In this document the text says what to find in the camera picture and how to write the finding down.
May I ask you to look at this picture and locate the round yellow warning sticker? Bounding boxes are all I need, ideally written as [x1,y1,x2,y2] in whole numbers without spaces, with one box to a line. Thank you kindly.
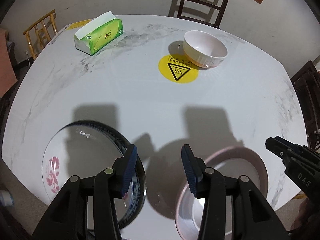
[159,54,199,84]

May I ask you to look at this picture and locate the yellow table sticker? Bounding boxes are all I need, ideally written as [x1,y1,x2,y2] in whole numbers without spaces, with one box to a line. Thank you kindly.
[64,19,94,30]

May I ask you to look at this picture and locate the white plate with pink flowers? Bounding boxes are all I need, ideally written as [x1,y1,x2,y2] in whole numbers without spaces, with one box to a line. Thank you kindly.
[41,124,137,228]

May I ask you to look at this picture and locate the cream bowl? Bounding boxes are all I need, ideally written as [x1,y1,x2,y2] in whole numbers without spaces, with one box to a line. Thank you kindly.
[183,30,228,69]

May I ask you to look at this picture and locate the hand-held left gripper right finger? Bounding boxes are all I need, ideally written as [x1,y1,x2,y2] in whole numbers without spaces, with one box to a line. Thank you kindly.
[181,144,292,240]

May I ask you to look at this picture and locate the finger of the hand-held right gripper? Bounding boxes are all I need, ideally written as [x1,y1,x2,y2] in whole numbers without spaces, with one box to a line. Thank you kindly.
[265,136,302,167]

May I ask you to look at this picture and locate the green tissue pack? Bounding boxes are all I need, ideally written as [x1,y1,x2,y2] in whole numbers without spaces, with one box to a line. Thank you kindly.
[73,11,124,56]

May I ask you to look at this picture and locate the person's right hand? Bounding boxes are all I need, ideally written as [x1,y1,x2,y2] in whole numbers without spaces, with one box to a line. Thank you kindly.
[291,197,320,233]

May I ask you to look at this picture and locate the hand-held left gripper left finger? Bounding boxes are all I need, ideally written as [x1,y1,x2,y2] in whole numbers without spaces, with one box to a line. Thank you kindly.
[32,144,138,240]

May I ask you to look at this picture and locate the bamboo chair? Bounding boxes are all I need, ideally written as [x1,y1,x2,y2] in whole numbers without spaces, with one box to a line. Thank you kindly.
[23,9,57,60]

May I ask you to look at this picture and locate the pink bowl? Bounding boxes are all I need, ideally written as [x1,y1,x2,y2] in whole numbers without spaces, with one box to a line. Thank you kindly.
[175,146,269,237]

